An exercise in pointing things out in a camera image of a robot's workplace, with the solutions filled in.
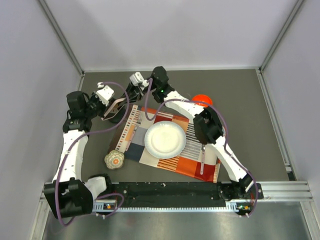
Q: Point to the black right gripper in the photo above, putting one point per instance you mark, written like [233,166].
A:
[134,93]

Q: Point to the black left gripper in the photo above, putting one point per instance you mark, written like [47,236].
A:
[104,107]

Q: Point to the black phone pink case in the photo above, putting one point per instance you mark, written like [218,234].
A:
[110,111]

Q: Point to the black phone stand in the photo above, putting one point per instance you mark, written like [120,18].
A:
[118,116]

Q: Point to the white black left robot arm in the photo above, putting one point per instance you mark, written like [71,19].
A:
[68,196]

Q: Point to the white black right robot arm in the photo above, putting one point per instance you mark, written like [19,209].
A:
[209,126]

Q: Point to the white ceramic plate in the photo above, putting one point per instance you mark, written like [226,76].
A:
[165,140]

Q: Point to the small patterned flower dish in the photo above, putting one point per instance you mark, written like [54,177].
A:
[114,159]

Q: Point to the orange bowl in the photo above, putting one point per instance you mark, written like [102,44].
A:
[202,100]

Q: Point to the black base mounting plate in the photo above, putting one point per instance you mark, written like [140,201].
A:
[181,194]

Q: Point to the orange patchwork placemat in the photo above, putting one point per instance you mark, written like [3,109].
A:
[187,163]

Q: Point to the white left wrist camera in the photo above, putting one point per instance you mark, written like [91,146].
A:
[104,93]

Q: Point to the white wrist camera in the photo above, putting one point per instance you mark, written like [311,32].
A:
[104,93]
[138,80]

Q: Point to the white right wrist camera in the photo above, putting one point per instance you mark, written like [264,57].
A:
[138,80]

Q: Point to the fork with pink handle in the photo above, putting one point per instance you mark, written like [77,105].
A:
[138,123]

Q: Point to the aluminium rail with cable duct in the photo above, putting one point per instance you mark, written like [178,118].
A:
[274,191]

